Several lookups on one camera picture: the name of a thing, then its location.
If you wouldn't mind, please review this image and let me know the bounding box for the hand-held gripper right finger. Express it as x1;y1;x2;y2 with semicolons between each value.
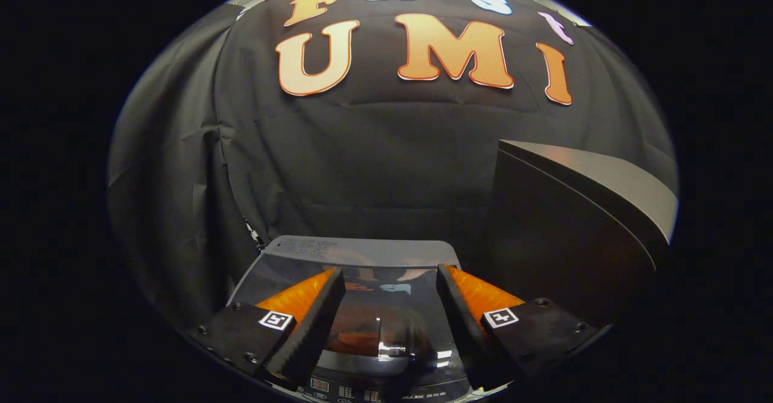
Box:
436;264;598;390

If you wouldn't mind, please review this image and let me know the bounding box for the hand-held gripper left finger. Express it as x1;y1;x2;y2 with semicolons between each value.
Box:
188;268;346;392

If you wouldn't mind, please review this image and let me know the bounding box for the grey washing machine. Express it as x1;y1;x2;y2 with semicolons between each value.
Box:
226;236;514;403

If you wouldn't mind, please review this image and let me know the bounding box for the black backdrop cloth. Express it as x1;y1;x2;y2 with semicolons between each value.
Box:
107;0;678;331

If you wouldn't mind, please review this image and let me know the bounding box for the grey table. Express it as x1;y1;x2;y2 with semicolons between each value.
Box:
489;139;678;325

